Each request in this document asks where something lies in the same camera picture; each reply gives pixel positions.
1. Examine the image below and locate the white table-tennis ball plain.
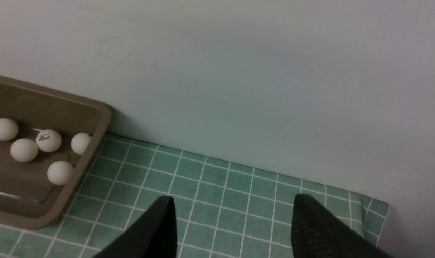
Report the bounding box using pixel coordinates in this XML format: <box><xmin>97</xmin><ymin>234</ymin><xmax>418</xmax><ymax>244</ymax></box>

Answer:
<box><xmin>71</xmin><ymin>132</ymin><xmax>92</xmax><ymax>156</ymax></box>
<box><xmin>0</xmin><ymin>118</ymin><xmax>18</xmax><ymax>142</ymax></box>

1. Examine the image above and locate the white table-tennis ball red logo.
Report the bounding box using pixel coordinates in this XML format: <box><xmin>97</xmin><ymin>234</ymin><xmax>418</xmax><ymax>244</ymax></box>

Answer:
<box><xmin>10</xmin><ymin>138</ymin><xmax>38</xmax><ymax>163</ymax></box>

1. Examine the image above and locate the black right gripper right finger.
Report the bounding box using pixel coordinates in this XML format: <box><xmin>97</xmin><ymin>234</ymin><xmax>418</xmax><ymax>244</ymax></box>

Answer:
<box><xmin>291</xmin><ymin>193</ymin><xmax>391</xmax><ymax>258</ymax></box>

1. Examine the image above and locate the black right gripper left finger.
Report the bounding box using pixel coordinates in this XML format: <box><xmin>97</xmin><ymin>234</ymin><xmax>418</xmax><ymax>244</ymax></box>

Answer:
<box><xmin>95</xmin><ymin>196</ymin><xmax>178</xmax><ymax>258</ymax></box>

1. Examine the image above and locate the olive plastic bin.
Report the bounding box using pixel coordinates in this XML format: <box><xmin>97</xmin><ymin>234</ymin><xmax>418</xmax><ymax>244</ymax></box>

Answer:
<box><xmin>0</xmin><ymin>75</ymin><xmax>112</xmax><ymax>230</ymax></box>

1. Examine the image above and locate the green checkered tablecloth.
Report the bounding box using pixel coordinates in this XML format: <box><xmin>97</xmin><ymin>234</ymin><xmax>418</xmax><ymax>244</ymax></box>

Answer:
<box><xmin>0</xmin><ymin>134</ymin><xmax>390</xmax><ymax>258</ymax></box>

